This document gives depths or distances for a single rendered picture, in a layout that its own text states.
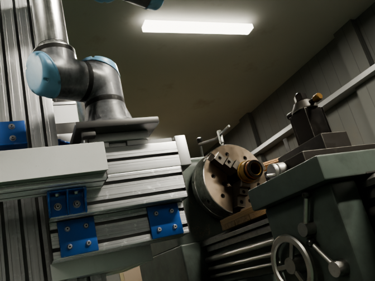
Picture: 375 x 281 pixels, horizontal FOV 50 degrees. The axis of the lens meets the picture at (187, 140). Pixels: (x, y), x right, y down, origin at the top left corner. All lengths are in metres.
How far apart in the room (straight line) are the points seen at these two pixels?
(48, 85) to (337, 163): 0.74
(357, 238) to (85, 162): 0.63
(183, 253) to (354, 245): 0.91
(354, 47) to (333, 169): 4.33
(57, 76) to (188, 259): 0.97
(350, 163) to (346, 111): 4.43
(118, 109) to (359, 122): 4.39
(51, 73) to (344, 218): 0.79
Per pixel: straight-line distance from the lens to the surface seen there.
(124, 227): 1.07
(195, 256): 1.74
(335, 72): 5.54
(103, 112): 1.11
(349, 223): 0.98
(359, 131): 5.30
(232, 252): 1.55
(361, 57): 5.16
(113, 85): 1.17
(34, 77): 1.13
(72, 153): 0.92
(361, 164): 1.02
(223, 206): 1.67
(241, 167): 1.64
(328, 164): 0.95
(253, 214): 1.37
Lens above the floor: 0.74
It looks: 18 degrees up
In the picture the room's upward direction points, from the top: 14 degrees counter-clockwise
